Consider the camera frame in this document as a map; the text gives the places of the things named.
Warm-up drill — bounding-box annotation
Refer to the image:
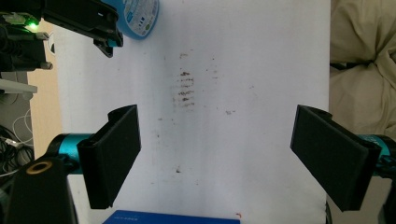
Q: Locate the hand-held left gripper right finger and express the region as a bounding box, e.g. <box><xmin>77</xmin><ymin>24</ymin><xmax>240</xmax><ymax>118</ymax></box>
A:
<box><xmin>290</xmin><ymin>105</ymin><xmax>392</xmax><ymax>212</ymax></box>

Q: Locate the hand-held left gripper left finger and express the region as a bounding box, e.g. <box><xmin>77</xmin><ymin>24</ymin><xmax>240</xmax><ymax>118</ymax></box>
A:
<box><xmin>57</xmin><ymin>105</ymin><xmax>142</xmax><ymax>210</ymax></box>

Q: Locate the blue round container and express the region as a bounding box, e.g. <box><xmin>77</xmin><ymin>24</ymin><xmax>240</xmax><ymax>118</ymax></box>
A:
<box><xmin>104</xmin><ymin>0</ymin><xmax>161</xmax><ymax>40</ymax></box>

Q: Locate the beige cloth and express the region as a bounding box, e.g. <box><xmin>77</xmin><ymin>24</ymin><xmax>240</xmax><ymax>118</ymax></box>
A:
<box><xmin>329</xmin><ymin>0</ymin><xmax>396</xmax><ymax>141</ymax></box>

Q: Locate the blue flat box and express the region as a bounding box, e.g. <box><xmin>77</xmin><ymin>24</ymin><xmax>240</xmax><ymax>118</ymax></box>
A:
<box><xmin>102</xmin><ymin>209</ymin><xmax>241</xmax><ymax>224</ymax></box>

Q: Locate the grey metal stand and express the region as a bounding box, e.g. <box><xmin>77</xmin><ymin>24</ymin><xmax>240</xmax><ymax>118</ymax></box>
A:
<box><xmin>0</xmin><ymin>71</ymin><xmax>38</xmax><ymax>105</ymax></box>

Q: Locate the white cable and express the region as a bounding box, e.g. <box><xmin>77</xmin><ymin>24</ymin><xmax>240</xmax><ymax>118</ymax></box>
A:
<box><xmin>0</xmin><ymin>108</ymin><xmax>35</xmax><ymax>178</ymax></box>

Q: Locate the black cable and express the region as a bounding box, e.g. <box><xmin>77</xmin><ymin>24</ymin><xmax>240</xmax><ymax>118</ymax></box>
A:
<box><xmin>0</xmin><ymin>124</ymin><xmax>35</xmax><ymax>175</ymax></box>

